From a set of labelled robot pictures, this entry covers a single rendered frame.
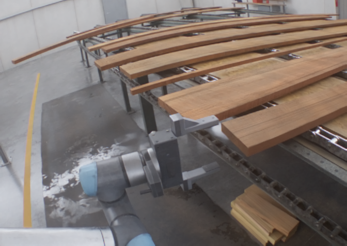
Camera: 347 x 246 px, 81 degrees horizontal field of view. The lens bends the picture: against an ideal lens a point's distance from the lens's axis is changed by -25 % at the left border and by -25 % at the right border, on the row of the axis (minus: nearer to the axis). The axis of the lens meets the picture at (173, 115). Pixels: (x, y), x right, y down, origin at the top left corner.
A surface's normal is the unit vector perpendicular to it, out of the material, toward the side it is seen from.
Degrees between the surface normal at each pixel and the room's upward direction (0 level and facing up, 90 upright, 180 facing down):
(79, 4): 87
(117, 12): 90
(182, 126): 90
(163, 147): 90
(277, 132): 0
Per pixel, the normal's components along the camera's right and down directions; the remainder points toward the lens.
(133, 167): 0.13, -0.37
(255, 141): -0.13, -0.89
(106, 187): 0.31, 0.39
